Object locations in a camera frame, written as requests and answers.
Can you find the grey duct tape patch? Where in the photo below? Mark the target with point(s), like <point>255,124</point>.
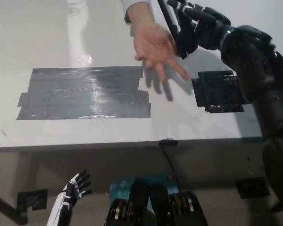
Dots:
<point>85,94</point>

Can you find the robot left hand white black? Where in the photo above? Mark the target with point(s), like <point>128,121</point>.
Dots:
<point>76,188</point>

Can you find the teal router box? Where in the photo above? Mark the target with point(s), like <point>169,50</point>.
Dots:
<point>122,187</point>

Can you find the black table leg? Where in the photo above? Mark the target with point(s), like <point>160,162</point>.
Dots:
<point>7,207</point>

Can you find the person's bare hand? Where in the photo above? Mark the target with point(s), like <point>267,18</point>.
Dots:
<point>153,44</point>

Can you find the robot right hand white black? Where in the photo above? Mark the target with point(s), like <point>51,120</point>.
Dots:
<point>202,26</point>

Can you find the black clip on desk edge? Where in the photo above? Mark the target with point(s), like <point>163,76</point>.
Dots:
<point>168,142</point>

